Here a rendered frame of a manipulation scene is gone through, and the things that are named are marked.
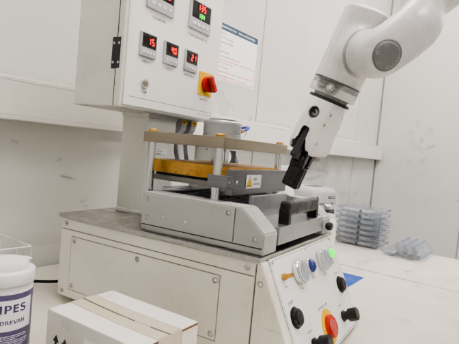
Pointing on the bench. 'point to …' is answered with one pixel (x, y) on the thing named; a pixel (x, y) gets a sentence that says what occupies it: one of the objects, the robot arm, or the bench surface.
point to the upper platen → (196, 169)
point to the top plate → (216, 137)
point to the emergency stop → (331, 325)
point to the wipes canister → (16, 298)
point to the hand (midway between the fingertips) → (294, 176)
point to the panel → (311, 293)
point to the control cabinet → (149, 77)
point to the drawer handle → (309, 205)
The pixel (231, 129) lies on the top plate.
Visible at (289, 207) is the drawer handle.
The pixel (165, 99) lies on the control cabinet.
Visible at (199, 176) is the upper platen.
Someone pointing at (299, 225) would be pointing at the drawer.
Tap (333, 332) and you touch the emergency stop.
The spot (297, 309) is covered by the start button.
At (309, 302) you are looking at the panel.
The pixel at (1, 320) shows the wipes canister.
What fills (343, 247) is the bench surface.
